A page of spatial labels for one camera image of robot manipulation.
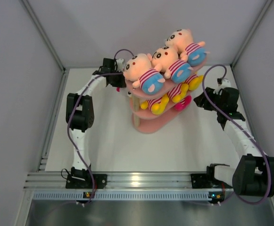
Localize yellow chick plush striped shirt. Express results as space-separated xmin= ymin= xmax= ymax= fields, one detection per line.
xmin=139 ymin=94 xmax=169 ymax=115

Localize pink three-tier shelf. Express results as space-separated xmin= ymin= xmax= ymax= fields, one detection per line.
xmin=125 ymin=57 xmax=209 ymax=134

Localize white panda plush pink limbs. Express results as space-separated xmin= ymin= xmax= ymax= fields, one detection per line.
xmin=174 ymin=95 xmax=192 ymax=111

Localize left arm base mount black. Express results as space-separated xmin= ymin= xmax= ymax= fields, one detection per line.
xmin=66 ymin=167 xmax=108 ymax=189

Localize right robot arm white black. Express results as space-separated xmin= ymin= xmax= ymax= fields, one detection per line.
xmin=194 ymin=87 xmax=274 ymax=197

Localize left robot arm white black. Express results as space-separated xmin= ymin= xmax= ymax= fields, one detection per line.
xmin=66 ymin=58 xmax=126 ymax=188

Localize yellow bear striped shirt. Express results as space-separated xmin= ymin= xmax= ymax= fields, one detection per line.
xmin=167 ymin=83 xmax=189 ymax=103
xmin=184 ymin=74 xmax=203 ymax=91

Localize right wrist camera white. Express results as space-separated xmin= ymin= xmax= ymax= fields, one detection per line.
xmin=214 ymin=79 xmax=232 ymax=94

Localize peach doll blue pants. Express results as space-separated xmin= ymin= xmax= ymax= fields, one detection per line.
xmin=151 ymin=46 xmax=192 ymax=83
xmin=123 ymin=53 xmax=166 ymax=95
xmin=165 ymin=29 xmax=209 ymax=67

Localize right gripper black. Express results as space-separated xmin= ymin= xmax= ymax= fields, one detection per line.
xmin=194 ymin=87 xmax=224 ymax=113

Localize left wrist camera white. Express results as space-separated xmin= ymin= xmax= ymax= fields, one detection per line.
xmin=115 ymin=58 xmax=125 ymax=72

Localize white bird plush pink bow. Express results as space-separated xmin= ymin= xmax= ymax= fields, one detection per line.
xmin=116 ymin=88 xmax=131 ymax=98

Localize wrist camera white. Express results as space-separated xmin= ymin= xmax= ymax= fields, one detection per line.
xmin=115 ymin=58 xmax=125 ymax=72
xmin=214 ymin=79 xmax=232 ymax=94

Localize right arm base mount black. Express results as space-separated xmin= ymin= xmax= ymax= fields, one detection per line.
xmin=191 ymin=173 xmax=210 ymax=189

